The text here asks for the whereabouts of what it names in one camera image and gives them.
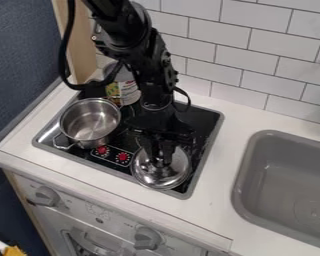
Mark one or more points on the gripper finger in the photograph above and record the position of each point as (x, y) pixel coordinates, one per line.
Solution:
(152, 151)
(168, 151)

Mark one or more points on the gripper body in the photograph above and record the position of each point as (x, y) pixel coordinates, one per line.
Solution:
(160, 123)

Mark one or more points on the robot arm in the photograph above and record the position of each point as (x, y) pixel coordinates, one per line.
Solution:
(131, 43)

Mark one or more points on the silver pot lid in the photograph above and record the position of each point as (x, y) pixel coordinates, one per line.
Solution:
(162, 170)

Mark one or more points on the toy stove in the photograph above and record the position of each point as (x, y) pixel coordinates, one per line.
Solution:
(127, 146)

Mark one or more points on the silver pot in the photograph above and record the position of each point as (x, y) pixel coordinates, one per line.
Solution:
(89, 123)

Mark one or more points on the toy sink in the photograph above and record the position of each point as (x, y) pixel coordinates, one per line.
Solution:
(285, 190)

